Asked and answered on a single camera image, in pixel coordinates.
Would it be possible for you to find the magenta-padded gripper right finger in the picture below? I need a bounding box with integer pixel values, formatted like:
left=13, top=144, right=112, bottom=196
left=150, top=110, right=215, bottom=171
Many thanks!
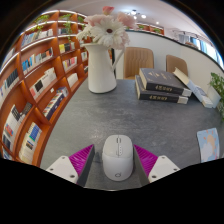
left=133, top=143, right=181, bottom=187

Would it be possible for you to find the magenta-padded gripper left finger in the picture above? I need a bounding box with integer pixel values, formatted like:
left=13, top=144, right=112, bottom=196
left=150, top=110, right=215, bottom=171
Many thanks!
left=45, top=143, right=96, bottom=187

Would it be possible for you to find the white computer mouse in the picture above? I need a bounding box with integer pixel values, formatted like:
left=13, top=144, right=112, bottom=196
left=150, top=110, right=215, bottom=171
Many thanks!
left=101, top=134, right=134, bottom=182

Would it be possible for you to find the pastel cloud print mouse pad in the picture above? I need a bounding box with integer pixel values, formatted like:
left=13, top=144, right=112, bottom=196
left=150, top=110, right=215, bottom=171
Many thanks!
left=196, top=127, right=221, bottom=164

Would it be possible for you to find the thick white book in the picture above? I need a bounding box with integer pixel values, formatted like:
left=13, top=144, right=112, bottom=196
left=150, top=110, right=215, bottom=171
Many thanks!
left=172, top=67, right=202, bottom=98

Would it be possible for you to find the curved wooden bookshelf unit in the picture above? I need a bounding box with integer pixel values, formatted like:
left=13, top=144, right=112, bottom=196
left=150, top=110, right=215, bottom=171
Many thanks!
left=0, top=9, right=90, bottom=168

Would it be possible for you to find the green potted plant white pot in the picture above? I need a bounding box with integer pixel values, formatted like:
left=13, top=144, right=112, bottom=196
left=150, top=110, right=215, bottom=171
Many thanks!
left=206, top=71, right=224, bottom=122

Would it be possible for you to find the white ceramic jug vase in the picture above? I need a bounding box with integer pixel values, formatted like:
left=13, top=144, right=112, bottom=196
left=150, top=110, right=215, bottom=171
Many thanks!
left=81, top=42, right=125, bottom=94

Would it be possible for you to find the tan upholstered chair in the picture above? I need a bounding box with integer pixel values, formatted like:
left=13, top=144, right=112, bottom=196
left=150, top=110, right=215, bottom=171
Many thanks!
left=165, top=54, right=189, bottom=77
left=123, top=46, right=155, bottom=80

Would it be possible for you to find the window with curtains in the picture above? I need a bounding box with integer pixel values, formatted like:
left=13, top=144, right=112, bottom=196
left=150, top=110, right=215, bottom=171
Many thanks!
left=178, top=30, right=224, bottom=67

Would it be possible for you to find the wooden shelf unit with plants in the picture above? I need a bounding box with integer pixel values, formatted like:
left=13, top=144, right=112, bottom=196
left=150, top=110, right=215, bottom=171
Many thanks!
left=134, top=21, right=165, bottom=36

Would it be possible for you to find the pink and white flower bouquet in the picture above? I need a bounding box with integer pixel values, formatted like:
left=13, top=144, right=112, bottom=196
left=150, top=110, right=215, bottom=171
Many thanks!
left=75, top=5, right=137, bottom=51

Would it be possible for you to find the ceiling spotlight cluster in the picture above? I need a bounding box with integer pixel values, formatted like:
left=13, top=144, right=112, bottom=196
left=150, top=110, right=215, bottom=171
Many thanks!
left=128, top=9, right=148, bottom=20

